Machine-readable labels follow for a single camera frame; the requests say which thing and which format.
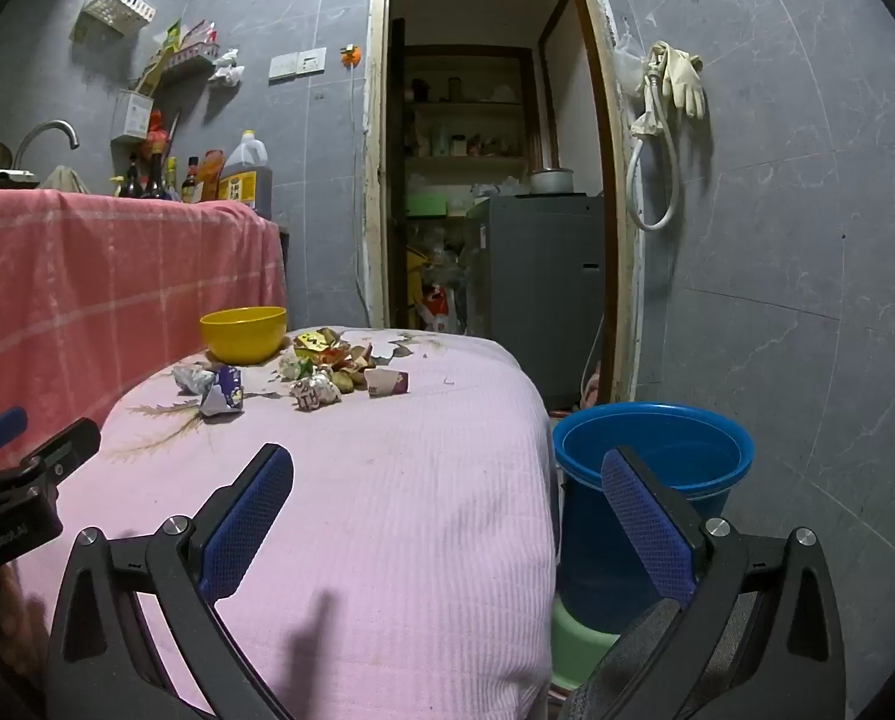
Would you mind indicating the grey white paper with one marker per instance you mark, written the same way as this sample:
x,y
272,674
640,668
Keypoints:
x,y
192,378

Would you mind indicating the yellow red wrapper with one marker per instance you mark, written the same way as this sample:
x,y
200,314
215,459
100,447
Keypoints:
x,y
314,341

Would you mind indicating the blue white snack wrapper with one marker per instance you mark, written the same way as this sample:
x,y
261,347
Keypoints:
x,y
222,394

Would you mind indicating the pile of wrappers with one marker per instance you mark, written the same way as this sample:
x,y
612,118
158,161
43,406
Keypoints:
x,y
351,366

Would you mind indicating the grey washing machine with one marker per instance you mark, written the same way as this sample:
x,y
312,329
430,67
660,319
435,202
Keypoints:
x,y
537,277

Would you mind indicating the cream rubber gloves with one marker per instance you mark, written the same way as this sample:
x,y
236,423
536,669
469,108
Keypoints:
x,y
683,82

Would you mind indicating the pink checkered cloth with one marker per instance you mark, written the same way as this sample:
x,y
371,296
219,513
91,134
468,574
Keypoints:
x,y
79,292

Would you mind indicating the green box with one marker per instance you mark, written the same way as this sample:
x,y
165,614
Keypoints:
x,y
426,205

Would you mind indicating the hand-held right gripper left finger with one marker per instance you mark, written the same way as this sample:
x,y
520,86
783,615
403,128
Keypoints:
x,y
248,525

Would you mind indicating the white wall rack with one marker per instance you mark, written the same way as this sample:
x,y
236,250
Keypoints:
x,y
192,60

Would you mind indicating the white hanging rag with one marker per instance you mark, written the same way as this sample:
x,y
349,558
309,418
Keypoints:
x,y
226,67

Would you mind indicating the yellow plastic bowl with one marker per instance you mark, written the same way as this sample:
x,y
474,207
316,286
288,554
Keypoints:
x,y
243,330

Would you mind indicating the metal faucet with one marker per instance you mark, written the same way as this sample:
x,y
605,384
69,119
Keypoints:
x,y
49,127

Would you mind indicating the torn pink paper cup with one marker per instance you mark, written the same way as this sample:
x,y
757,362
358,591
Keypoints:
x,y
387,382

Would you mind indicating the white utensil holder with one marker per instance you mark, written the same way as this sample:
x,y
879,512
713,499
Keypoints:
x,y
130,116

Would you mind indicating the wooden door frame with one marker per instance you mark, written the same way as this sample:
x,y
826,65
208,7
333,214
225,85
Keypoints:
x,y
376,165

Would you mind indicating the red white bag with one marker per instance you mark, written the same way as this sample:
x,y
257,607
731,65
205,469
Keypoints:
x,y
440,307

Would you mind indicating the wooden shelf unit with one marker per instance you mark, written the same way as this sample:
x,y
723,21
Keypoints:
x,y
466,101

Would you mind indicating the white wall basket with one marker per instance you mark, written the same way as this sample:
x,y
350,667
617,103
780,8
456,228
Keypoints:
x,y
117,11

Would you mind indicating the pink floral blanket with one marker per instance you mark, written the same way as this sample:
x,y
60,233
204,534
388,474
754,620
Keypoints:
x,y
387,510

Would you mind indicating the yellow bag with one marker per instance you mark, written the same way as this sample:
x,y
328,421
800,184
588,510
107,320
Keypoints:
x,y
416,270

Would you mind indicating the dark wooden door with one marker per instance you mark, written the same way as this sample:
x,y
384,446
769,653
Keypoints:
x,y
396,165

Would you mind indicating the beige dish rag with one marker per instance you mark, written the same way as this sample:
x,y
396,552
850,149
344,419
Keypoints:
x,y
64,180

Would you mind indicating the red packet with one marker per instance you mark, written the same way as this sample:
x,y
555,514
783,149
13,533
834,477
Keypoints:
x,y
158,131

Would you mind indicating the large oil jug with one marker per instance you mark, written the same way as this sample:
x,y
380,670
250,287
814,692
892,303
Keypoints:
x,y
244,180

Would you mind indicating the orange wall hook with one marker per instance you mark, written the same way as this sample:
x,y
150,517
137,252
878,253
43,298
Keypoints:
x,y
350,55

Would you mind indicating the orange bottle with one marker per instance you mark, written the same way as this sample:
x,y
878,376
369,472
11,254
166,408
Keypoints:
x,y
211,176

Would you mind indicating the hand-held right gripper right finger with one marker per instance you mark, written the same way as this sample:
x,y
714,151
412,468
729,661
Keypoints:
x,y
646,525

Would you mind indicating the blue plastic bucket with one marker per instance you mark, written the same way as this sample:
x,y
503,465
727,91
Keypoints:
x,y
590,540

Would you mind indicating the row of seasoning packets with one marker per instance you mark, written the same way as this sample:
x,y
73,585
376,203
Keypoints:
x,y
173,41

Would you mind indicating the white green wrapper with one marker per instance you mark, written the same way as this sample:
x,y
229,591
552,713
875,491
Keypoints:
x,y
297,366

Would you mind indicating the green plastic basin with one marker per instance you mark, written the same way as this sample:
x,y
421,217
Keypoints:
x,y
578,645

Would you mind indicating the metal pot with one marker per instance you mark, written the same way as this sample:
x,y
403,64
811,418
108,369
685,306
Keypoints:
x,y
551,180

